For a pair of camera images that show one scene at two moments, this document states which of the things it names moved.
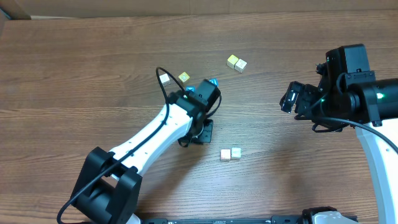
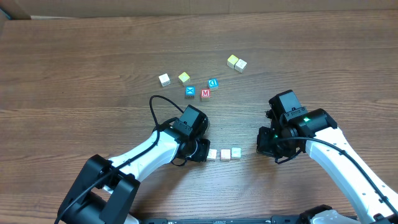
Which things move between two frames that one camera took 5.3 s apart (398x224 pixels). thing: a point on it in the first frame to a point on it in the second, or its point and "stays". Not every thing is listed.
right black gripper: [301, 101] to [265, 143]
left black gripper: [206, 133] to [203, 150]
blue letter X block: [190, 88] stays
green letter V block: [236, 152] stays
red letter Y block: [226, 154] stays
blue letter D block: [214, 81] stays
